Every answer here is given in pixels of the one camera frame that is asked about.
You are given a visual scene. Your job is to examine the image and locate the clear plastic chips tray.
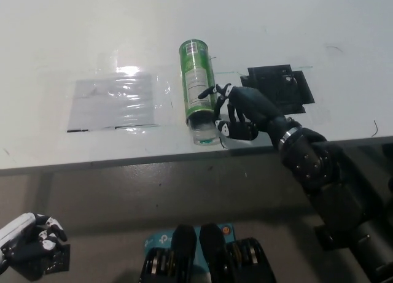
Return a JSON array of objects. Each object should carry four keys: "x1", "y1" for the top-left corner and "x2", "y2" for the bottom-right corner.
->
[{"x1": 187, "y1": 110, "x2": 222, "y2": 147}]

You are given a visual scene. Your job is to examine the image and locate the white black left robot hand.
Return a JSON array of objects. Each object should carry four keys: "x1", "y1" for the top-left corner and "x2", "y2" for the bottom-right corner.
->
[{"x1": 0, "y1": 212, "x2": 68, "y2": 281}]

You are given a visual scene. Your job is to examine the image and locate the laminated paper sheet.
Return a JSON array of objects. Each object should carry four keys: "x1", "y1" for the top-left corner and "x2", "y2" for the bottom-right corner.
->
[{"x1": 66, "y1": 73, "x2": 156, "y2": 133}]

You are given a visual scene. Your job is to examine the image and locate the green chips can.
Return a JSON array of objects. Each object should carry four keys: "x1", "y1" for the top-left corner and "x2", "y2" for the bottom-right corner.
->
[{"x1": 178, "y1": 39, "x2": 217, "y2": 124}]

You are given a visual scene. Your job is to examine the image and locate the teal router box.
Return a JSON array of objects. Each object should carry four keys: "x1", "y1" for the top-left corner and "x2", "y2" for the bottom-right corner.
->
[{"x1": 144, "y1": 223, "x2": 236, "y2": 271}]

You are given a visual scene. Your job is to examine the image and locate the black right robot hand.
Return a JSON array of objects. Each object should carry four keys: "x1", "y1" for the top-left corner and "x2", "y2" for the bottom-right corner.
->
[{"x1": 198, "y1": 83, "x2": 293, "y2": 146}]

